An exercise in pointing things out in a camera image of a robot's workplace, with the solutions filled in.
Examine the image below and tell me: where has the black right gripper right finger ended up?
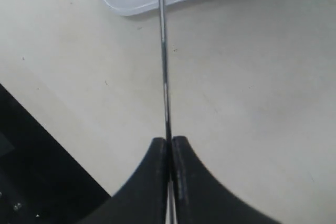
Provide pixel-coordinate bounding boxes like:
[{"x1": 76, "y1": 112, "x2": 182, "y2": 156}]
[{"x1": 171, "y1": 136, "x2": 278, "y2": 223}]

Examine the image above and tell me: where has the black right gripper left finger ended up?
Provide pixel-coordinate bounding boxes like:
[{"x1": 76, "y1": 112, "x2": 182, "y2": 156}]
[{"x1": 83, "y1": 137, "x2": 168, "y2": 223}]

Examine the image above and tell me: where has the thin metal needle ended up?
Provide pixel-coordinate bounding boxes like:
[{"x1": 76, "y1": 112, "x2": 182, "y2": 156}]
[{"x1": 158, "y1": 0, "x2": 175, "y2": 223}]

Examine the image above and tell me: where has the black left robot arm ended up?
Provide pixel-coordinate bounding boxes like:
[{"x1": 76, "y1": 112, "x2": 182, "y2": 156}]
[{"x1": 1, "y1": 88, "x2": 167, "y2": 223}]

